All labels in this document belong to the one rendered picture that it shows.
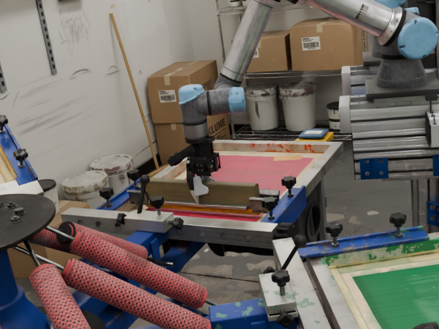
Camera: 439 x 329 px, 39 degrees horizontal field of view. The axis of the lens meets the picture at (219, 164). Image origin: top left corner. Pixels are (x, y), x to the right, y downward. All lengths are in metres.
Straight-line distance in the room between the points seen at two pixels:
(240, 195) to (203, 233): 0.22
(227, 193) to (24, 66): 2.57
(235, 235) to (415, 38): 0.74
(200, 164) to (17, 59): 2.50
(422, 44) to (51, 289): 1.22
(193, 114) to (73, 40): 2.87
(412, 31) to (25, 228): 1.17
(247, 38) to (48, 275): 1.07
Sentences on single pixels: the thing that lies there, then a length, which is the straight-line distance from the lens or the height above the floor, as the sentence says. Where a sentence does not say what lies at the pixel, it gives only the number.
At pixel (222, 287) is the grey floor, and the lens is 3.47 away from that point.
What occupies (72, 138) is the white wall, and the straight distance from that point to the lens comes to 4.59.
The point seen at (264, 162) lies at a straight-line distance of 2.36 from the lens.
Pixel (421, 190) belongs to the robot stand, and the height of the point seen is 0.81.
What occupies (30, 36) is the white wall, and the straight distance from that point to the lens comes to 4.32.
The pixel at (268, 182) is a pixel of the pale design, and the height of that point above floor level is 0.96.
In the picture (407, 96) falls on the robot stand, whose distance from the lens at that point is 1.98.
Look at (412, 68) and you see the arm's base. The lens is 2.02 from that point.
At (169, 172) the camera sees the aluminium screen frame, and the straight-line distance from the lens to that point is 2.30.
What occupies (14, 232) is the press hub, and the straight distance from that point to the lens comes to 1.17.
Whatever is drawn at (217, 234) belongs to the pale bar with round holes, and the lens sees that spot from 1.68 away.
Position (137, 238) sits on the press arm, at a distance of 1.68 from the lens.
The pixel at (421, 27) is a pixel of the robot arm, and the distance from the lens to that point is 1.85.
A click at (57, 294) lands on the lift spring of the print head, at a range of 1.10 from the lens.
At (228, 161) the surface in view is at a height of 0.96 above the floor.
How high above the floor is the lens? 1.73
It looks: 19 degrees down
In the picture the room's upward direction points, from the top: 8 degrees counter-clockwise
